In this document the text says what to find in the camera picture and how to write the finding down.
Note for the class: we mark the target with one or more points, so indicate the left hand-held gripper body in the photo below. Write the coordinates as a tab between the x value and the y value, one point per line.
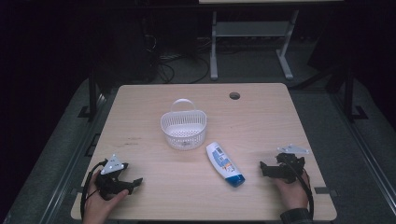
112	165

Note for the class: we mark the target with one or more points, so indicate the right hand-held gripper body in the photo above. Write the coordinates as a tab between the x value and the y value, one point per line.
291	161

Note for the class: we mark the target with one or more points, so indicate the white and blue shampoo bottle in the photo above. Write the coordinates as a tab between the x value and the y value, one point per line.
224	164

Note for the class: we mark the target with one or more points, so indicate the white plastic basket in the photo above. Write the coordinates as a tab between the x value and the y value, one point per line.
183	128

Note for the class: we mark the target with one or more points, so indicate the person's right hand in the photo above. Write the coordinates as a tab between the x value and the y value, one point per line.
291	194

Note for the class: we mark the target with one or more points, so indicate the person's left hand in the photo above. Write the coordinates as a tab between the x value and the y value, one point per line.
100	205

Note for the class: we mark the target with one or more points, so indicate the black metal stand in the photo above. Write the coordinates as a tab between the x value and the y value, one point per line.
92	93
349	93

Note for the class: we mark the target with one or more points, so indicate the white metal desk frame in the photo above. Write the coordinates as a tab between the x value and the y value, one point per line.
249	29

